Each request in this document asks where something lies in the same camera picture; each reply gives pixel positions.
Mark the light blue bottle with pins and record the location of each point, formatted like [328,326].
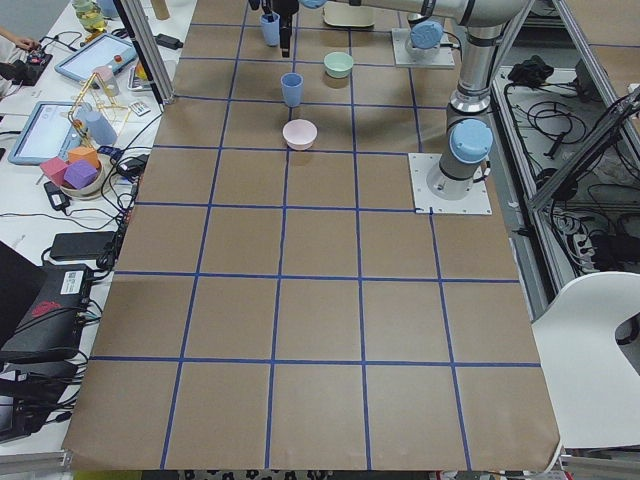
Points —
[98,127]

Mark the gold wire rack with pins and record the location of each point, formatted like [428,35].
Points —
[92,98]

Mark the far teach pendant tablet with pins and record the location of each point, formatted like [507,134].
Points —
[104,50]

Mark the blue cup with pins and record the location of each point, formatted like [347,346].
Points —
[270,29]
[292,89]

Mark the near teach pendant tablet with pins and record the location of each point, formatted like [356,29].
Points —
[48,133]

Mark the mint green bowl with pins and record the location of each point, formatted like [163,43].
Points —
[338,65]

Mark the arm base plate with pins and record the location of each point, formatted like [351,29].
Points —
[435,193]
[444,60]

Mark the pink bowl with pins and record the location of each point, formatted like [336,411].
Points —
[299,134]

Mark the pink cup on desk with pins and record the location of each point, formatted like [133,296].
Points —
[105,79]

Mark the black power adapter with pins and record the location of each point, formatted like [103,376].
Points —
[58,200]

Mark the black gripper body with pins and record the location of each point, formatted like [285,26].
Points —
[286,9]

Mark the teach pendant tablet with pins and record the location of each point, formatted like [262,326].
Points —
[48,133]
[104,50]

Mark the bowl of foam blocks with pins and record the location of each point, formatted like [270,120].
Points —
[80,176]

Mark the black laptop computer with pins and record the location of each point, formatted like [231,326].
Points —
[42,309]

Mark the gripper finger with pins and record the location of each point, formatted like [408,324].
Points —
[285,33]

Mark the white chair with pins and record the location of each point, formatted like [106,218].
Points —
[593,387]

